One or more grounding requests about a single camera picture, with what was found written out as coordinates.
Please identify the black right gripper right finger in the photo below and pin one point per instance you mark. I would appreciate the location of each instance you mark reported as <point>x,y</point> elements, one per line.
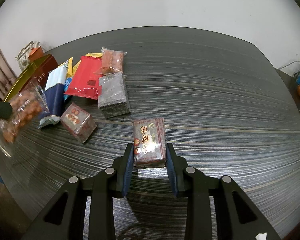
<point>237,216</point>

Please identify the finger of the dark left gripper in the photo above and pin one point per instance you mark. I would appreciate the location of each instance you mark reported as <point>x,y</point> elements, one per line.
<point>5,110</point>

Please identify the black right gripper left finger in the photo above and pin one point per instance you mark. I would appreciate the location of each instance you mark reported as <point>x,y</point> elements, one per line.
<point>64,215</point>

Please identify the clear bag of peanuts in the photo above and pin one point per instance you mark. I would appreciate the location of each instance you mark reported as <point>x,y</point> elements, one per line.
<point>27,105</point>

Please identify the blue and white snack pack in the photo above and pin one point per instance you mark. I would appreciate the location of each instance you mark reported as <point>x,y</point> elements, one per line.
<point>54,93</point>

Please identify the dark red sesame snack block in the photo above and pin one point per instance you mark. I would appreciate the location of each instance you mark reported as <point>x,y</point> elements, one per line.
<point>149,143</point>

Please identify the grey speckled snack block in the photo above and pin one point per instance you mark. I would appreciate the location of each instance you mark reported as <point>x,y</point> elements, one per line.
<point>112,95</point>

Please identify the patterned ceramic teapot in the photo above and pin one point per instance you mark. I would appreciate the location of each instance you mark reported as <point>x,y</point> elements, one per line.
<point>23,57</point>

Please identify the gold tray box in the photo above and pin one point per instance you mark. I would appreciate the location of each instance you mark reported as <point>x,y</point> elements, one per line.
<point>39,69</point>

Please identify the orange lidded ceramic cup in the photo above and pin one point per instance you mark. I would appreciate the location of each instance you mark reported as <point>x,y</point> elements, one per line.
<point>35,54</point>

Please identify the small red-label snack block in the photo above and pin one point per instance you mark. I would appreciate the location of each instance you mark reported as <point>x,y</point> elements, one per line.
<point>78,122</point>

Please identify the yellow snack packet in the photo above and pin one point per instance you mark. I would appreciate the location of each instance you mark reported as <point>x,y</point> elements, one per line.
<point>70,69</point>

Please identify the red foil snack packet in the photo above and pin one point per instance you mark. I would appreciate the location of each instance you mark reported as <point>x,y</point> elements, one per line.
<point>85,82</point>

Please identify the orange clear snack packet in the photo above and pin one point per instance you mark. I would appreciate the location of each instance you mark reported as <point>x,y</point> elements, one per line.
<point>112,61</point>

